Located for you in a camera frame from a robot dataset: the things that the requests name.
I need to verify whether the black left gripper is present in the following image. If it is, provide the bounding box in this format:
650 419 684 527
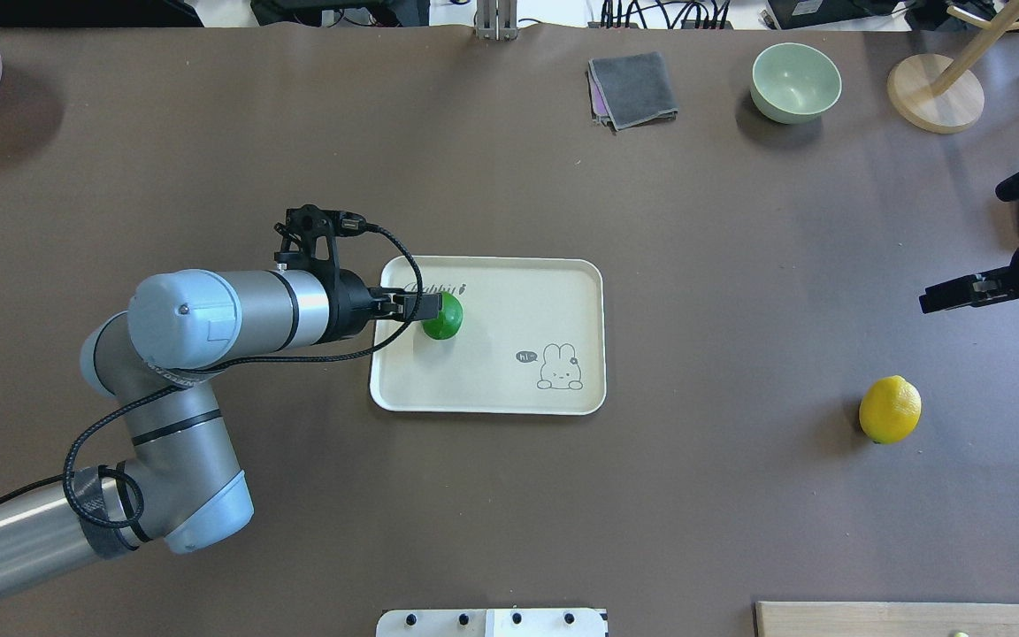
325 267 441 342

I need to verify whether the green lime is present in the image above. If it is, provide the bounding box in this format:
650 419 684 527
421 293 464 342

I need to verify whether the yellow lemon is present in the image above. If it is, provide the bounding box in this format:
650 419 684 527
858 375 923 444

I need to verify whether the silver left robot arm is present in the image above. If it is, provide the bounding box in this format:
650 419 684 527
0 269 442 598

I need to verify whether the cream rabbit tray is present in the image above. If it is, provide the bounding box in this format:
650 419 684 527
369 255 607 416

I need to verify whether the wooden cup rack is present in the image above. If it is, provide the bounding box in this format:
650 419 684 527
886 1 1019 134

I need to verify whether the pink folded cloth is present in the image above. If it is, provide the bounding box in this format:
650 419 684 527
586 70 612 126

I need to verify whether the light green bowl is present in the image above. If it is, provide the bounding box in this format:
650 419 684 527
749 42 844 125

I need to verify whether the grey folded cloth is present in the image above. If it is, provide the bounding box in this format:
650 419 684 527
587 51 678 132

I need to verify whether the bamboo cutting board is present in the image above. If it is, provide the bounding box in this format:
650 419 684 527
754 601 1019 636

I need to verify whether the aluminium frame post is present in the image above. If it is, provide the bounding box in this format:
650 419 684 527
474 0 520 41

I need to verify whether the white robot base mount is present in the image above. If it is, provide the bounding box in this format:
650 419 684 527
375 606 609 636

